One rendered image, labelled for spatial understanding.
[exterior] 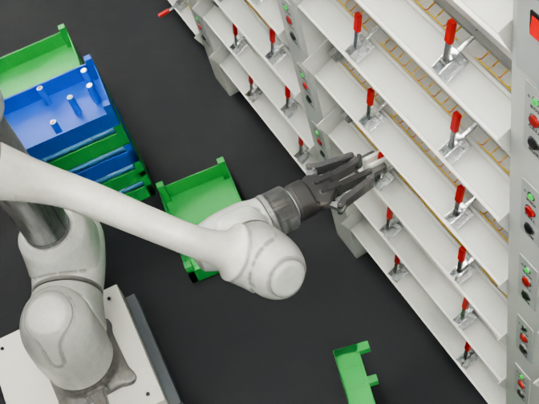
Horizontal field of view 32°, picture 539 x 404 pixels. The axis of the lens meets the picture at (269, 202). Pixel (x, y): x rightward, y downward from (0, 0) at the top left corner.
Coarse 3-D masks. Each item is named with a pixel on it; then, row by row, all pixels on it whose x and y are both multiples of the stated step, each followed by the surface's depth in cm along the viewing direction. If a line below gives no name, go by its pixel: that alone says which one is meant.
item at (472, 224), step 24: (336, 48) 183; (312, 72) 187; (336, 72) 185; (336, 96) 183; (360, 96) 180; (360, 120) 176; (384, 120) 176; (384, 144) 174; (408, 144) 172; (408, 168) 170; (432, 168) 167; (432, 192) 166; (456, 192) 156; (456, 216) 160; (480, 216) 159; (480, 240) 159; (504, 240) 156; (480, 264) 157; (504, 264) 155; (504, 288) 151
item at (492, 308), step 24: (336, 120) 201; (336, 144) 201; (360, 144) 198; (360, 168) 196; (384, 192) 191; (408, 192) 189; (408, 216) 187; (432, 240) 183; (456, 240) 180; (456, 264) 178; (480, 288) 175; (480, 312) 173; (504, 312) 171; (504, 336) 165
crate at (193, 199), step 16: (224, 160) 262; (192, 176) 265; (208, 176) 267; (224, 176) 267; (160, 192) 263; (176, 192) 268; (192, 192) 267; (208, 192) 266; (224, 192) 265; (176, 208) 265; (192, 208) 264; (208, 208) 263; (192, 272) 247; (208, 272) 249
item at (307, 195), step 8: (312, 176) 184; (296, 184) 180; (304, 184) 180; (312, 184) 183; (320, 184) 183; (296, 192) 179; (304, 192) 179; (312, 192) 182; (320, 192) 182; (328, 192) 182; (336, 192) 182; (296, 200) 179; (304, 200) 179; (312, 200) 179; (320, 200) 181; (328, 200) 180; (304, 208) 179; (312, 208) 180; (320, 208) 181; (328, 208) 181; (304, 216) 180
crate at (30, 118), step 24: (72, 72) 252; (96, 72) 249; (24, 96) 251; (24, 120) 251; (48, 120) 249; (72, 120) 248; (96, 120) 240; (24, 144) 246; (48, 144) 240; (72, 144) 243
